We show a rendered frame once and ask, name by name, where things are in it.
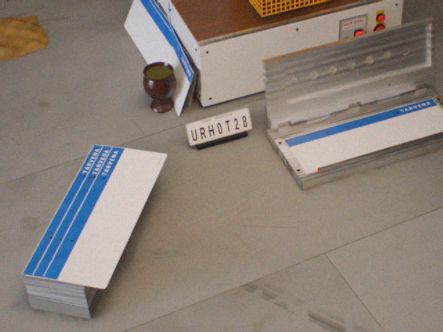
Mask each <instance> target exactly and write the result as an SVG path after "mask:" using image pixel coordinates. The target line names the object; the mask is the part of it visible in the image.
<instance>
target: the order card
mask: <svg viewBox="0 0 443 332"><path fill-rule="evenodd" d="M250 129H252V125H251V117H250V113H249V109H248V107H247V108H244V109H239V110H236V111H231V112H228V113H225V114H223V115H219V116H214V117H211V118H206V119H203V120H198V121H195V122H190V123H187V124H186V131H187V135H188V142H190V145H191V146H192V145H196V144H199V143H203V142H207V141H210V140H215V139H218V138H223V137H226V136H231V134H235V133H239V132H242V131H248V130H250Z"/></svg>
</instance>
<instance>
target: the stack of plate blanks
mask: <svg viewBox="0 0 443 332"><path fill-rule="evenodd" d="M102 147H103V145H93V147H92V149H91V151H90V152H89V155H87V157H86V159H85V161H84V162H83V164H82V166H81V169H80V171H79V172H78V175H77V176H75V178H74V181H73V182H72V184H71V186H70V188H69V190H68V192H67V194H66V196H65V197H64V198H63V200H62V202H61V204H60V206H59V207H58V209H57V212H56V213H55V216H54V217H53V219H51V222H50V223H49V225H48V227H47V229H46V231H45V233H44V235H43V237H42V239H41V241H39V243H38V245H37V247H36V249H35V251H34V253H33V255H32V257H31V258H30V260H29V262H28V264H26V267H25V268H24V270H23V272H22V275H23V276H24V278H23V281H24V283H25V286H26V288H27V291H28V295H29V297H28V299H29V302H30V306H31V308H34V309H39V310H43V311H50V312H55V313H62V314H66V315H74V316H78V317H82V318H86V319H91V317H92V315H93V312H94V311H95V309H96V307H97V306H98V305H97V304H98V302H99V301H100V298H101V297H102V294H103V291H104V289H102V288H94V287H88V286H80V285H76V284H68V282H60V281H55V280H51V279H43V278H39V277H33V273H34V271H35V269H36V267H37V265H38V263H39V262H40V261H41V259H42V257H43V255H44V253H45V252H46V249H47V247H48V245H49V243H50V242H51V239H53V237H54V235H55V233H56V231H57V229H58V228H59V226H60V223H61V221H62V219H63V218H64V216H65V215H66V213H67V211H68V209H69V207H70V205H71V204H72V201H73V199H74V197H75V195H77V193H78V190H79V189H80V187H81V185H82V183H83V181H84V179H85V177H86V175H87V173H89V171H90V169H91V166H92V164H93V163H94V161H95V159H96V156H97V155H98V153H99V151H100V150H101V149H102Z"/></svg>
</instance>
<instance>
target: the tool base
mask: <svg viewBox="0 0 443 332"><path fill-rule="evenodd" d="M431 87H432V85H429V86H424V85H423V84H420V85H417V86H416V90H414V91H409V92H405V93H400V94H399V95H400V97H399V98H397V99H394V100H392V101H389V102H384V103H381V104H377V103H378V100H377V101H374V102H369V103H366V104H360V105H358V104H357V103H353V104H349V105H348V108H347V109H342V110H340V111H335V112H334V113H330V117H329V118H327V119H324V120H319V121H315V122H311V123H308V124H307V123H306V122H307V120H303V121H300V122H295V123H292V124H289V123H288V122H282V123H280V124H279V125H278V128H277V129H270V130H267V137H268V139H269V140H270V142H271V144H272V145H273V147H274V149H275V150H276V151H277V152H278V153H279V155H280V157H281V159H282V160H283V162H284V163H285V165H286V166H287V167H288V169H289V171H290V172H291V173H292V175H293V177H294V178H295V180H296V182H297V183H298V184H299V186H300V187H301V188H302V190H305V189H307V188H311V187H315V186H318V185H322V184H326V183H329V182H333V181H337V180H340V178H345V177H348V176H352V175H355V174H360V173H362V172H367V171H370V170H372V169H377V168H378V167H382V166H384V165H389V164H392V163H396V162H399V161H403V160H406V159H409V158H414V156H418V155H421V154H426V153H428V152H432V151H436V150H439V149H443V136H442V137H439V138H435V139H432V140H427V141H425V142H420V143H417V144H414V145H413V146H409V147H405V148H403V149H398V150H394V151H391V152H387V153H384V154H380V155H378V156H373V157H372V158H368V159H365V160H360V161H358V162H355V163H350V164H347V165H342V166H340V167H335V169H330V170H327V171H324V172H320V173H318V171H316V172H312V173H308V174H306V173H305V171H304V170H303V169H302V167H301V165H300V163H298V161H297V160H296V159H295V156H294V155H293V154H292V152H291V151H290V149H289V148H288V147H287V145H286V144H285V142H284V140H286V139H289V138H293V137H296V136H301V135H302V134H304V133H309V132H313V131H317V130H319V129H325V128H328V127H333V126H336V125H340V124H343V123H344V122H348V121H351V120H356V119H359V118H364V117H367V116H371V115H374V114H377V113H382V112H385V111H387V110H391V109H395V108H397V107H403V106H406V105H409V104H414V103H416V102H421V101H424V100H426V99H429V98H432V100H434V101H435V103H437V104H438V105H440V102H442V101H441V100H437V99H438V98H439V96H438V94H436V93H434V92H433V91H432V90H431ZM279 142H281V143H282V144H279ZM297 169H299V170H300V172H297V171H296V170H297Z"/></svg>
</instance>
